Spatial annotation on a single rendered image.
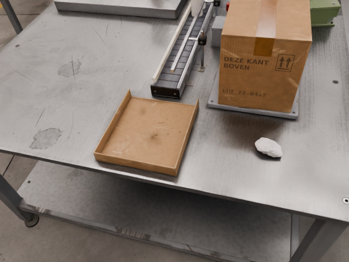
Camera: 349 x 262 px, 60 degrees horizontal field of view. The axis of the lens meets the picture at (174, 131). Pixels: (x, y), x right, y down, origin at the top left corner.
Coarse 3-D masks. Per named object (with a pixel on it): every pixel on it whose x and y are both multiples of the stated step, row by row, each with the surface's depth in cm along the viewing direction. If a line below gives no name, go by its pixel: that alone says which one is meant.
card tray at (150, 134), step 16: (128, 96) 111; (128, 112) 108; (144, 112) 107; (160, 112) 107; (176, 112) 106; (192, 112) 106; (112, 128) 102; (128, 128) 103; (144, 128) 102; (160, 128) 102; (176, 128) 101; (112, 144) 99; (128, 144) 98; (144, 144) 98; (160, 144) 97; (176, 144) 97; (112, 160) 92; (128, 160) 90; (144, 160) 94; (160, 160) 93; (176, 160) 93
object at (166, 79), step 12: (204, 12) 142; (180, 36) 130; (192, 36) 129; (192, 48) 126; (168, 60) 119; (180, 60) 118; (168, 72) 114; (180, 72) 113; (156, 84) 110; (168, 84) 109
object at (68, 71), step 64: (0, 64) 134; (64, 64) 130; (128, 64) 127; (320, 64) 119; (0, 128) 108; (64, 128) 105; (192, 128) 101; (256, 128) 99; (320, 128) 98; (256, 192) 84; (320, 192) 83
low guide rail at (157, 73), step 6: (186, 12) 136; (186, 18) 136; (180, 24) 129; (180, 30) 129; (174, 36) 123; (174, 42) 123; (168, 48) 118; (168, 54) 117; (162, 60) 113; (162, 66) 112; (156, 72) 109; (156, 78) 108
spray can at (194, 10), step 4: (192, 0) 134; (196, 0) 133; (200, 0) 133; (192, 4) 135; (196, 4) 134; (192, 8) 137; (196, 8) 135; (192, 12) 138; (200, 12) 137; (192, 16) 139; (200, 16) 139
